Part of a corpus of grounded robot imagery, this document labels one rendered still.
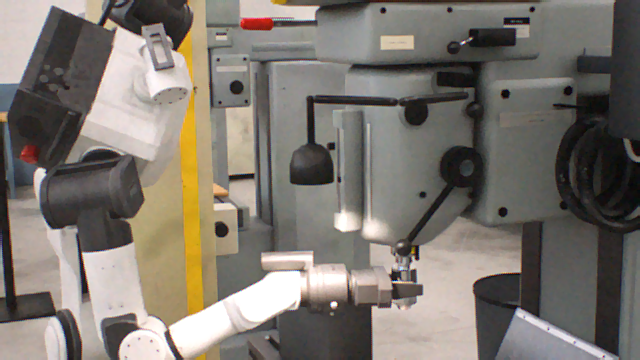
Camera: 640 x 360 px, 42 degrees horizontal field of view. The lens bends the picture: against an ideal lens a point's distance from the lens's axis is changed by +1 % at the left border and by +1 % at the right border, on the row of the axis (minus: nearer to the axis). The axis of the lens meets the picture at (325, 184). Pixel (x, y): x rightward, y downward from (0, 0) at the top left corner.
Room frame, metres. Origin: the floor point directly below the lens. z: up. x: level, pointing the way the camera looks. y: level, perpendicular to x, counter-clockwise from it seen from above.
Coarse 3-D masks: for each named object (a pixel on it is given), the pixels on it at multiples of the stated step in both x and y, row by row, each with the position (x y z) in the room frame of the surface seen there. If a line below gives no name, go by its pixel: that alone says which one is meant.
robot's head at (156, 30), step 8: (160, 24) 1.50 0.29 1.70; (144, 32) 1.48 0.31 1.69; (152, 32) 1.49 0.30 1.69; (160, 32) 1.49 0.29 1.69; (144, 40) 1.50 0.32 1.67; (152, 48) 1.47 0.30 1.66; (168, 48) 1.47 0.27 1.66; (152, 56) 1.46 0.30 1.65; (168, 56) 1.47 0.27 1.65; (160, 64) 1.46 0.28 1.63; (168, 64) 1.46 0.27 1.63
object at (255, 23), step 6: (246, 18) 1.47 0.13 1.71; (252, 18) 1.48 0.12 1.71; (258, 18) 1.48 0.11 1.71; (264, 18) 1.49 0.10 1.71; (270, 18) 1.49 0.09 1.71; (246, 24) 1.47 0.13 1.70; (252, 24) 1.47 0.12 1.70; (258, 24) 1.48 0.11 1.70; (264, 24) 1.48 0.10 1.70; (270, 24) 1.48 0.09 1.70; (276, 24) 1.49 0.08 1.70; (282, 24) 1.50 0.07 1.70; (288, 24) 1.50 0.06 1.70; (294, 24) 1.51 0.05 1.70; (300, 24) 1.51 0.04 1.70; (306, 24) 1.52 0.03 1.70; (312, 24) 1.52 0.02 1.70
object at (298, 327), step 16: (288, 320) 1.87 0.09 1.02; (304, 320) 1.81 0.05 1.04; (320, 320) 1.75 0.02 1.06; (336, 320) 1.74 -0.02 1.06; (352, 320) 1.76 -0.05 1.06; (368, 320) 1.79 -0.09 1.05; (288, 336) 1.87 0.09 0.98; (304, 336) 1.81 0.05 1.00; (320, 336) 1.76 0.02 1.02; (336, 336) 1.74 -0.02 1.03; (352, 336) 1.76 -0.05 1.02; (368, 336) 1.79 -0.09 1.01; (288, 352) 1.88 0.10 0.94; (304, 352) 1.81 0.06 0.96; (320, 352) 1.76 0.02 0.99; (336, 352) 1.74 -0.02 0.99; (352, 352) 1.76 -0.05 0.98; (368, 352) 1.79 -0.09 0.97
